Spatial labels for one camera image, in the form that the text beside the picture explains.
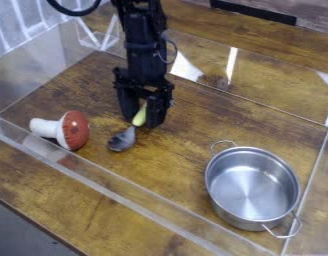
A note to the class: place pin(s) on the red cap toy mushroom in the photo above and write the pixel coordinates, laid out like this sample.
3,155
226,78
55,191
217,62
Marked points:
70,130

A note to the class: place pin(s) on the black baseboard strip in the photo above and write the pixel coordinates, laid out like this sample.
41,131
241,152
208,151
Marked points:
254,12

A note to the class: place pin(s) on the stainless steel pot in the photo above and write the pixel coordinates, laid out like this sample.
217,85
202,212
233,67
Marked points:
254,189

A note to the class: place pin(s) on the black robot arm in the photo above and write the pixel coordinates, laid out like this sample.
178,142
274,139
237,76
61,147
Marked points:
143,22

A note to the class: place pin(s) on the green handled metal spoon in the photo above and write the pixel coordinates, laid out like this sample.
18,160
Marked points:
125,140

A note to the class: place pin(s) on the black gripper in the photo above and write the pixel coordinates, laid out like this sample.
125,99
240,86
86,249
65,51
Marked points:
142,80

